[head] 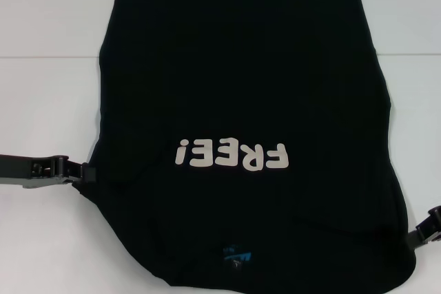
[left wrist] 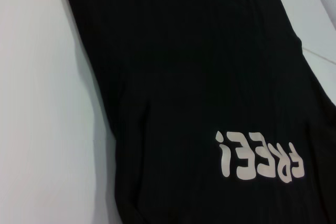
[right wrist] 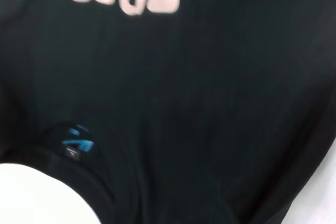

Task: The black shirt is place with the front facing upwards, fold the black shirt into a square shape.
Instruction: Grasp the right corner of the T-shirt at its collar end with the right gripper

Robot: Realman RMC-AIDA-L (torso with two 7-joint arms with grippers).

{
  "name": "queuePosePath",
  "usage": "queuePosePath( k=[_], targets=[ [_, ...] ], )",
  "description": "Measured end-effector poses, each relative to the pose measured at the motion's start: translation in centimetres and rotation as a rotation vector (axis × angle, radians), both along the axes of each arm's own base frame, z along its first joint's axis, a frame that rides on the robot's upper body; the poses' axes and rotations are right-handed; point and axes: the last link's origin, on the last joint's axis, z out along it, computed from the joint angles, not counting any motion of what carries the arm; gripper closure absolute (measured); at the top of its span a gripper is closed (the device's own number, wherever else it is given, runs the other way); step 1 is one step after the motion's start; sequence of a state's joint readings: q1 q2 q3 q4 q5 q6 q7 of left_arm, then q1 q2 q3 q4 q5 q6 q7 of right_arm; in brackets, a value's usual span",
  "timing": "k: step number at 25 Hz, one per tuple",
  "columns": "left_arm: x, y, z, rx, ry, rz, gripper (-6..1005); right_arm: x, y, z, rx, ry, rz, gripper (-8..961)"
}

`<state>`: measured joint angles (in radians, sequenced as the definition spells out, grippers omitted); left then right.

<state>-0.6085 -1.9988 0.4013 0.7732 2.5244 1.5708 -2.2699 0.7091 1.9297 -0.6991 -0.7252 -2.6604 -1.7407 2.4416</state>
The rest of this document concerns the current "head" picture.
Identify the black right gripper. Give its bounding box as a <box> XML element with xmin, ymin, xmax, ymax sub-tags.
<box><xmin>406</xmin><ymin>206</ymin><xmax>441</xmax><ymax>250</ymax></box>

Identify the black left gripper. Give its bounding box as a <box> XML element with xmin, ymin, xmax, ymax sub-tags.
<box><xmin>0</xmin><ymin>154</ymin><xmax>96</xmax><ymax>190</ymax></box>

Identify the black shirt with FREE print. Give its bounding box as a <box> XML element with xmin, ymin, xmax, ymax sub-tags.
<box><xmin>71</xmin><ymin>0</ymin><xmax>437</xmax><ymax>294</ymax></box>

